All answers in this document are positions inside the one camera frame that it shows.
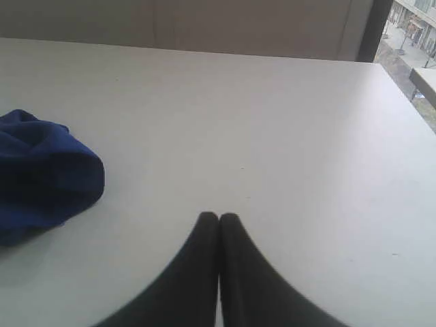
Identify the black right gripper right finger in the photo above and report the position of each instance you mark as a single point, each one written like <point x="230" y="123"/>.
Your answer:
<point x="252" y="292"/>

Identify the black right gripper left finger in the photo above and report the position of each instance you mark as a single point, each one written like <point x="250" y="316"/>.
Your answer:
<point x="185" y="293"/>

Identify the blue towel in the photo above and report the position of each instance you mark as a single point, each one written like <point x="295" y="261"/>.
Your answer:
<point x="47" y="176"/>

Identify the neighbouring white table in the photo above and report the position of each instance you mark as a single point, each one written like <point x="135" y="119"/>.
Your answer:
<point x="424" y="80"/>

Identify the dark window frame post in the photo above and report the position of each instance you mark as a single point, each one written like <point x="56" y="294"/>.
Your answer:
<point x="373" y="31"/>

